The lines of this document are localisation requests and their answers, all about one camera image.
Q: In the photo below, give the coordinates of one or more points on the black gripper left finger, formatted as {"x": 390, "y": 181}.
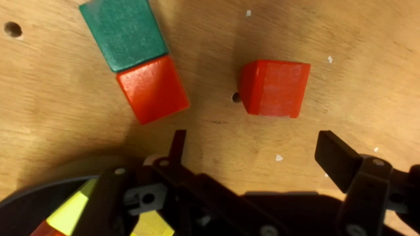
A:
{"x": 197, "y": 197}

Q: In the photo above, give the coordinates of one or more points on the yellow wooden block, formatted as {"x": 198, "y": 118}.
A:
{"x": 151, "y": 226}
{"x": 70, "y": 211}

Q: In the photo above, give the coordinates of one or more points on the black bowl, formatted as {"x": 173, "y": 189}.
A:
{"x": 17, "y": 214}

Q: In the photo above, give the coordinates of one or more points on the green wooden block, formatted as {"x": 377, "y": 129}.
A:
{"x": 125, "y": 33}

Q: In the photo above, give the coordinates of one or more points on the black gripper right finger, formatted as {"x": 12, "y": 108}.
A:
{"x": 368, "y": 188}

